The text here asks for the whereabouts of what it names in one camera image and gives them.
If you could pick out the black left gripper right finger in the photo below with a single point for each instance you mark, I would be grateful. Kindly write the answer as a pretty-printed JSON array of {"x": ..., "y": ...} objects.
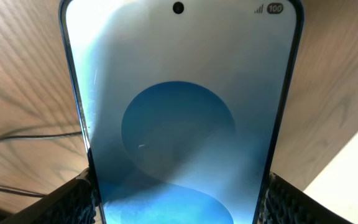
[{"x": 283, "y": 203}]

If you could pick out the blue Galaxy smartphone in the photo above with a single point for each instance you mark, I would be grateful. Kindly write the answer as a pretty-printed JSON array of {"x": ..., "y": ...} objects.
[{"x": 180, "y": 102}]

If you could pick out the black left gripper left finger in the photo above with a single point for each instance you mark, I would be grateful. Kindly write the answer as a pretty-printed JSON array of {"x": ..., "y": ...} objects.
[{"x": 73, "y": 203}]

